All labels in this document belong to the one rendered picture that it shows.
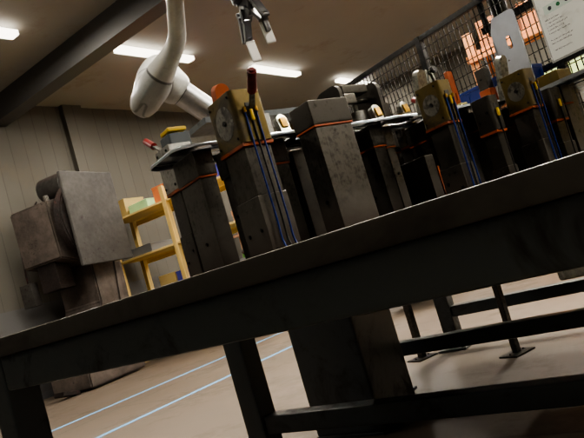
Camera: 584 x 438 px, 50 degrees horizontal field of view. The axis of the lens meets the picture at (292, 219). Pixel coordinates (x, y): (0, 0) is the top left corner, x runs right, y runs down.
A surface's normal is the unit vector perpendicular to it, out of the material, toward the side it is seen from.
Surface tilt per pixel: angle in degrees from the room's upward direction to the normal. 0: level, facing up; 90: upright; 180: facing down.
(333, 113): 90
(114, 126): 90
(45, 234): 92
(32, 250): 92
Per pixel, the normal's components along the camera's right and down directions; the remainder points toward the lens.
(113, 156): 0.76, -0.27
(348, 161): 0.53, -0.22
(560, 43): -0.80, 0.19
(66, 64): -0.58, 0.11
